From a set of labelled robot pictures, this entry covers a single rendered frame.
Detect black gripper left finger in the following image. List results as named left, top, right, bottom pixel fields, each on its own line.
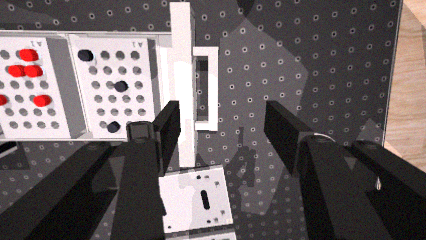
left=0, top=100, right=181, bottom=240

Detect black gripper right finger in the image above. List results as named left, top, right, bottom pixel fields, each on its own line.
left=264, top=100, right=426, bottom=240

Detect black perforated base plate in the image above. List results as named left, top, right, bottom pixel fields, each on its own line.
left=0, top=0, right=403, bottom=240

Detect grey cooling block with red-capped tubes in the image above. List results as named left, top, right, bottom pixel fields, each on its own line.
left=0, top=37, right=86, bottom=138

